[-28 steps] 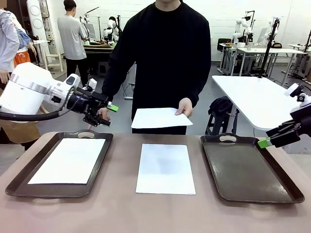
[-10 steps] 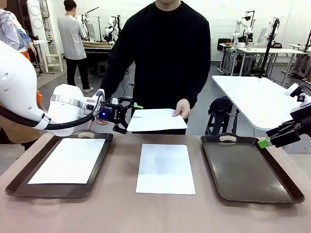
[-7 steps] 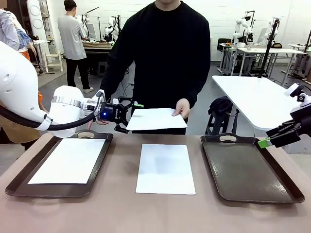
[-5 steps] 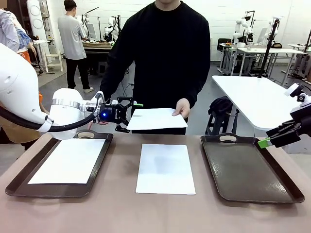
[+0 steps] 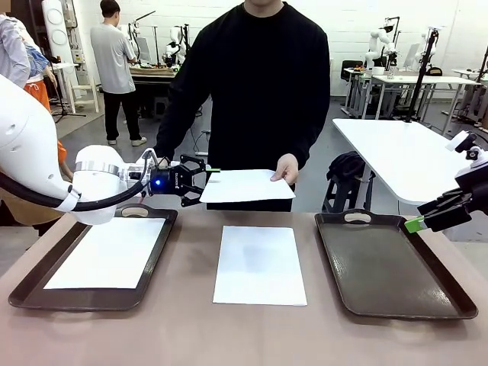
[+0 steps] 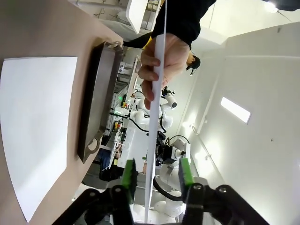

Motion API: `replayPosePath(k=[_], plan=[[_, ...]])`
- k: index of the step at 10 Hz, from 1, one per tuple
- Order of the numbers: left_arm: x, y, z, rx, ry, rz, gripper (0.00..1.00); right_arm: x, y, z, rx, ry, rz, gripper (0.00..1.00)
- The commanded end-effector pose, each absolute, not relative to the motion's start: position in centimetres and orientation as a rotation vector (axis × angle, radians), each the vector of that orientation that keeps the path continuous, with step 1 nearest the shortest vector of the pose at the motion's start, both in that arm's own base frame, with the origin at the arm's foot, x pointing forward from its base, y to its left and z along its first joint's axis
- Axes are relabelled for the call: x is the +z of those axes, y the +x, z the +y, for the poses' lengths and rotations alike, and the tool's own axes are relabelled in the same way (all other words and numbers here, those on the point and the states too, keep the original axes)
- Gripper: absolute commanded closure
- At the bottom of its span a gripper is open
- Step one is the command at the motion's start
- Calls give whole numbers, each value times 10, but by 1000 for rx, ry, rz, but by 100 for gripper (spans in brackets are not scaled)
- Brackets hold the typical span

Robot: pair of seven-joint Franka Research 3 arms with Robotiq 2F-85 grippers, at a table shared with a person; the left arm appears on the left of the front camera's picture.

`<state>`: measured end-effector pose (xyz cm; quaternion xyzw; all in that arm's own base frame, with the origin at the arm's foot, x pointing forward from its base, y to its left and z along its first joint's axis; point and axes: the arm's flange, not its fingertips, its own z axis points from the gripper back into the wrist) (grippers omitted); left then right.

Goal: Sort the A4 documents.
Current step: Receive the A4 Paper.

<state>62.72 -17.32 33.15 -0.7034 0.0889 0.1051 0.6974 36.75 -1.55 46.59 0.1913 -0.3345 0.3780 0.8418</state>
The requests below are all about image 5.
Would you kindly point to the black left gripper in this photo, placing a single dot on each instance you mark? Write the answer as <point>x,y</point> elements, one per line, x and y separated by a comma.
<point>169,182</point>

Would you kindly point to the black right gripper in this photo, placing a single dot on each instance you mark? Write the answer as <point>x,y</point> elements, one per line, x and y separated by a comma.
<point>479,194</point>

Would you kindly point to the white A4 paper sheet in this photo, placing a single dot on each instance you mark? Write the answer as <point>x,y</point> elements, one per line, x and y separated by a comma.
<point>244,187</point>
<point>106,251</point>

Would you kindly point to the small white robot arm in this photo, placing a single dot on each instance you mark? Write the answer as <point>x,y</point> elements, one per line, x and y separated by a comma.
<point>133,30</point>
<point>174,36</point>
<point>375,42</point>
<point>422,57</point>

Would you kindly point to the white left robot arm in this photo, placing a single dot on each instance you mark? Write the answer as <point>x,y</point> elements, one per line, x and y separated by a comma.
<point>26,152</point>

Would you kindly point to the person's left hand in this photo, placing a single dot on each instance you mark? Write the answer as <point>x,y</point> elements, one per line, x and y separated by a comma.
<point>287,167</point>

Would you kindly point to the white desk leg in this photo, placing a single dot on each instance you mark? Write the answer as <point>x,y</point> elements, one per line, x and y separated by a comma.
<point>204,153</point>

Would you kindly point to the large white table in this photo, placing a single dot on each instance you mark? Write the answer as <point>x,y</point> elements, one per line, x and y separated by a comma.
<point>400,152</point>

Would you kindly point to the gray step stool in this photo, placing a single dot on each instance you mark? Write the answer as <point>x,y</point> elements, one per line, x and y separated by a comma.
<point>160,106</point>

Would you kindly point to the brown plastic tray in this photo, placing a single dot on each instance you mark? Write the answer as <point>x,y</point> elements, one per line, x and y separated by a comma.
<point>381,267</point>
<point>76,301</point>

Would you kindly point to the black stool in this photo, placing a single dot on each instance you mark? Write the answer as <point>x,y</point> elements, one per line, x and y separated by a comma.
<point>343,194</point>

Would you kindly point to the person in black sweater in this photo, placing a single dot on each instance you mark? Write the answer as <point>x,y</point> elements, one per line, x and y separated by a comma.
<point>259,95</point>

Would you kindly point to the dark workbench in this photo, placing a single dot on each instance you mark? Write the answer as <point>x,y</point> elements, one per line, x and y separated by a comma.
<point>152,82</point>

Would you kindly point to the tall black stand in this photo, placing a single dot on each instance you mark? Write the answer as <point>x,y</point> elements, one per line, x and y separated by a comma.
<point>421,84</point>

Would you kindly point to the white wooden stool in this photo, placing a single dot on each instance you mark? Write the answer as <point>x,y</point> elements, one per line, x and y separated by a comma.
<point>95,95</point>

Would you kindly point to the long white table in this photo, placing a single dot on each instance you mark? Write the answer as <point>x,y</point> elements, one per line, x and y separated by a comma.
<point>419,79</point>

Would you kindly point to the person in gray t-shirt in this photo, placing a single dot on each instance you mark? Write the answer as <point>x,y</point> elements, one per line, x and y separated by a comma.
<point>112,57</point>

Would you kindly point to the gray monitor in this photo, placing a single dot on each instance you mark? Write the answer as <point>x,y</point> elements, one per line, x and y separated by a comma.
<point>411,55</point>

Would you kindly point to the brown cloth cover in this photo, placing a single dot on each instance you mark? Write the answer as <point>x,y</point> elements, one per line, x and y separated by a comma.
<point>23,209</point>

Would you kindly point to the black office chair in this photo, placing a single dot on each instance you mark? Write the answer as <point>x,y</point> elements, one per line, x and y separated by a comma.
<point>350,65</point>

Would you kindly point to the white tower air conditioner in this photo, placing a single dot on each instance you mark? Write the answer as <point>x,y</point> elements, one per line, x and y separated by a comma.
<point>57,26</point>

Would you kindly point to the person in orange shorts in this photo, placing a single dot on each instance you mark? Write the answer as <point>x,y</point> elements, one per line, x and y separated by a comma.
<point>13,49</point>

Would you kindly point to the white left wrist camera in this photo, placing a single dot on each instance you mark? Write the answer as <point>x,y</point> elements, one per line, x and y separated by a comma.
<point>149,157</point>

